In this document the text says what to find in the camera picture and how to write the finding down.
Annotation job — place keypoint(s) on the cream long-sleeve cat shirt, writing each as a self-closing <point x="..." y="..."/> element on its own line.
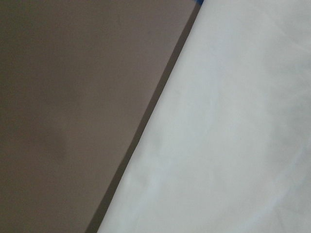
<point x="227" y="148"/>

